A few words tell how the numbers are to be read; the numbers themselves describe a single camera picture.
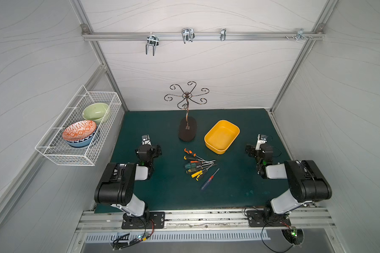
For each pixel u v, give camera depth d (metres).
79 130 0.64
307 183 0.46
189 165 0.88
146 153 0.72
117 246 0.68
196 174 0.88
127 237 0.72
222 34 0.77
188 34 0.77
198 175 0.86
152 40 0.78
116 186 0.45
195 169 0.88
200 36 0.77
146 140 0.82
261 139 0.82
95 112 0.73
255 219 0.73
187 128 1.08
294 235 0.72
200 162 0.91
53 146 0.57
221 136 1.06
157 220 0.73
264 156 0.74
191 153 0.96
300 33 0.77
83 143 0.57
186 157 0.93
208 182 0.85
